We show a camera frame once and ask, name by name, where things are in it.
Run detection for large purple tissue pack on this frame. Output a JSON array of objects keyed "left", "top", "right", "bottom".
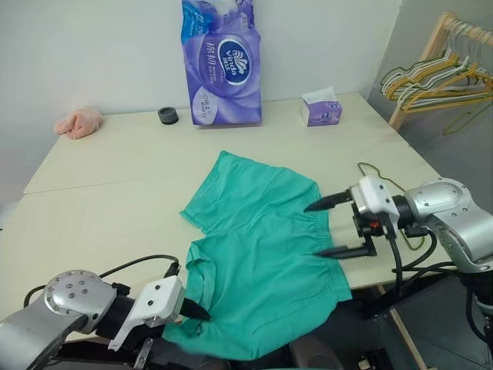
[{"left": 179, "top": 0, "right": 265, "bottom": 128}]

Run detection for black round cap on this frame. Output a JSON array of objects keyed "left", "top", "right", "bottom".
[{"left": 157, "top": 106, "right": 181, "bottom": 126}]

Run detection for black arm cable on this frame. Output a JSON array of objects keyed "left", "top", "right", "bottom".
[
  {"left": 379, "top": 214, "right": 461, "bottom": 290},
  {"left": 22, "top": 253, "right": 182, "bottom": 309}
]

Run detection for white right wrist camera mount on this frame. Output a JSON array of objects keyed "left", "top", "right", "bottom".
[{"left": 348, "top": 175, "right": 401, "bottom": 239}]

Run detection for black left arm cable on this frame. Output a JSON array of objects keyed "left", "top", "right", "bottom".
[{"left": 22, "top": 253, "right": 182, "bottom": 309}]

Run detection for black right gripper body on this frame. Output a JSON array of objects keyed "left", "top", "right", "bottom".
[{"left": 350, "top": 210, "right": 388, "bottom": 257}]

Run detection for bunch of clothes hangers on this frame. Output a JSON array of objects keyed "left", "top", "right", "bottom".
[{"left": 395, "top": 55, "right": 493, "bottom": 108}]

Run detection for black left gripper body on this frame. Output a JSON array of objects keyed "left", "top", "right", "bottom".
[{"left": 132, "top": 325, "right": 167, "bottom": 369}]

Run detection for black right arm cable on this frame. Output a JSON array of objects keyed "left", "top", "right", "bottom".
[{"left": 379, "top": 214, "right": 461, "bottom": 290}]

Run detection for lime green wire hanger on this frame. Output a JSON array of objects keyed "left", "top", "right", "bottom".
[{"left": 442, "top": 72, "right": 493, "bottom": 136}]

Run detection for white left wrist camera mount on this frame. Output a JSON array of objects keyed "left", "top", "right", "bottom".
[{"left": 107, "top": 275, "right": 186, "bottom": 352}]

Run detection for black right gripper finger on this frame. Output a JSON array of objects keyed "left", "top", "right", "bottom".
[
  {"left": 313, "top": 245, "right": 373, "bottom": 261},
  {"left": 304, "top": 188, "right": 354, "bottom": 212}
]

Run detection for yellow wire hanger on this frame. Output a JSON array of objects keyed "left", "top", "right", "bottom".
[
  {"left": 384, "top": 52, "right": 493, "bottom": 102},
  {"left": 400, "top": 53, "right": 493, "bottom": 113}
]

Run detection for dark green wire hanger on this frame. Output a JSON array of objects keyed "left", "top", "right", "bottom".
[{"left": 379, "top": 57, "right": 493, "bottom": 96}]

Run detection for green shorts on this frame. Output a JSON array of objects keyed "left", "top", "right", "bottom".
[{"left": 179, "top": 150, "right": 354, "bottom": 362}]

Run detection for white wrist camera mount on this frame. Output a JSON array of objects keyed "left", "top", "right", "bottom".
[
  {"left": 348, "top": 175, "right": 401, "bottom": 239},
  {"left": 107, "top": 275, "right": 186, "bottom": 352}
]

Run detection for pink plush toy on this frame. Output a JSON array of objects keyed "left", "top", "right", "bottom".
[{"left": 53, "top": 108, "right": 103, "bottom": 140}]

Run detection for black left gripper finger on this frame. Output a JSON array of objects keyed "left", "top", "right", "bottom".
[{"left": 179, "top": 298, "right": 213, "bottom": 322}]

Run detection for black metal table frame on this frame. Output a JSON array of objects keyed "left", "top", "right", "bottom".
[{"left": 352, "top": 265, "right": 467, "bottom": 321}]

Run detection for small purple tissue pack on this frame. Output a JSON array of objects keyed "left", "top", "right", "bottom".
[{"left": 300, "top": 86, "right": 344, "bottom": 127}]

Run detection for wooden clothes rack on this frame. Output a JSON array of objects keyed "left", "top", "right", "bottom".
[{"left": 376, "top": 11, "right": 493, "bottom": 370}]

